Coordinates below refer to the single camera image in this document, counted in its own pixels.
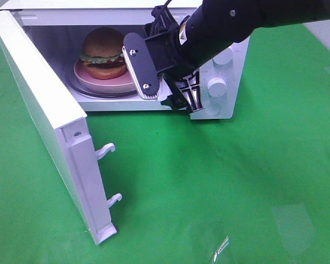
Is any white microwave door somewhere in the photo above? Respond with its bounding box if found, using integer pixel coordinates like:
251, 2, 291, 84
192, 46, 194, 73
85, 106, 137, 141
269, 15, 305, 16
0, 11, 122, 244

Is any burger with lettuce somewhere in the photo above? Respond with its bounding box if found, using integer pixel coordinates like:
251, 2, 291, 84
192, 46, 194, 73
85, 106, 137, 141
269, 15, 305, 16
80, 27, 127, 80

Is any pink round plate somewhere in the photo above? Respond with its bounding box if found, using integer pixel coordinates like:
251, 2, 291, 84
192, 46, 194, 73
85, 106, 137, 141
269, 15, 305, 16
72, 60, 136, 95

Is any glass microwave turntable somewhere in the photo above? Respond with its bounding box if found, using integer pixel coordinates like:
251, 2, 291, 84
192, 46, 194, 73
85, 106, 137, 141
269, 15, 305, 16
66, 67, 138, 99

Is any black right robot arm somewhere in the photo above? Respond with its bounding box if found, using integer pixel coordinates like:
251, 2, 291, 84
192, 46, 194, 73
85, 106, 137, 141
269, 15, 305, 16
144, 1, 330, 89

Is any upper white microwave knob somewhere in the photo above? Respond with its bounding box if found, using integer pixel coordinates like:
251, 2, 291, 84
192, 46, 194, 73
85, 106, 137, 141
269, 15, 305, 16
212, 47, 233, 65

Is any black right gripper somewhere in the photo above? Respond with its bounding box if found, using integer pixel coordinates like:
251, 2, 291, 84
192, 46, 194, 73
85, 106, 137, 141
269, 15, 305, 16
145, 5, 206, 113

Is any white microwave knob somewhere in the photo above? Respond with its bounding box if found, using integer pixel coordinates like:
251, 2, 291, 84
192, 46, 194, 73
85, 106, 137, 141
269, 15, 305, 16
207, 77, 228, 97
212, 47, 233, 65

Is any round white door button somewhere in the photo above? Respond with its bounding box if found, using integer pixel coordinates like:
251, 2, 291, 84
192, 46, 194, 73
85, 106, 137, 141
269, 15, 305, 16
204, 103, 221, 117

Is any lower white microwave knob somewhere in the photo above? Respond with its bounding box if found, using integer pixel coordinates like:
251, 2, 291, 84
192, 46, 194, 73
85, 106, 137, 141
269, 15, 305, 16
207, 77, 228, 97

